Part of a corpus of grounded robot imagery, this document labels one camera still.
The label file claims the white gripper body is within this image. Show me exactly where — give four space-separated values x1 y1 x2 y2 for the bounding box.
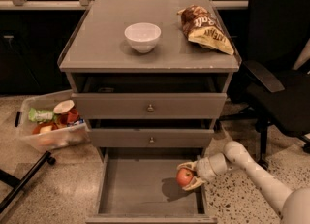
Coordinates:
196 153 228 182

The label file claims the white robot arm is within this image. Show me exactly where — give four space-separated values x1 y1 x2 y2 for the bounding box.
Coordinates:
187 129 310 224

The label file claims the white round lid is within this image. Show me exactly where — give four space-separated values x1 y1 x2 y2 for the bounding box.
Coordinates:
53 100 75 114

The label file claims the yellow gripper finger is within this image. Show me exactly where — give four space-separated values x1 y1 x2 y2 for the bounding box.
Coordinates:
182 176 205 191
176 161 197 172

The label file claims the black office chair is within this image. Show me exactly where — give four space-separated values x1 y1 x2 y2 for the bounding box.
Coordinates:
220 0 310 169

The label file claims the grey middle drawer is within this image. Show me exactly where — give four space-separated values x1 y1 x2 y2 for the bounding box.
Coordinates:
89 119 214 148

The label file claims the clear plastic storage bin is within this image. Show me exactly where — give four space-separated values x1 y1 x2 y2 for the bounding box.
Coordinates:
16 90 89 152

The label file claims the white ceramic bowl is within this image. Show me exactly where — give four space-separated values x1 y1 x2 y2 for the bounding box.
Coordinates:
124 22 161 53

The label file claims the red cup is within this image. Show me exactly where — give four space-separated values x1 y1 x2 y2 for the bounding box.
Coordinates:
67 108 79 124

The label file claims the black chair base leg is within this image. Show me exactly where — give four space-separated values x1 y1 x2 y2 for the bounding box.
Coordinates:
0 151 56 213

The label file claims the grey drawer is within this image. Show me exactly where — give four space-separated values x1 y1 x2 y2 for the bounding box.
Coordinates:
86 147 217 224
73 74 226 119
89 119 214 148

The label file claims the brown yellow chip bag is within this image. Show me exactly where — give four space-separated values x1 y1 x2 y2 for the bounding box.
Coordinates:
177 5 234 55

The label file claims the grey top drawer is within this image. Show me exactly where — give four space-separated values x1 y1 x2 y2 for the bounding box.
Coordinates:
73 74 226 119

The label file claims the green snack packet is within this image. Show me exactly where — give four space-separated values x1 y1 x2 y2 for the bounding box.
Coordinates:
28 108 54 122

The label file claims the grey drawer cabinet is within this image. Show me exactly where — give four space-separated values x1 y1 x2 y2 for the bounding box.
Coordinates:
57 0 242 224

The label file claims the red apple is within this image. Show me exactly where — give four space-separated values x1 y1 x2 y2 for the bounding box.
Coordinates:
176 168 194 187

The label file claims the grey bottom drawer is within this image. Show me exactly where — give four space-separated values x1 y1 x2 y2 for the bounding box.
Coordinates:
86 147 217 224

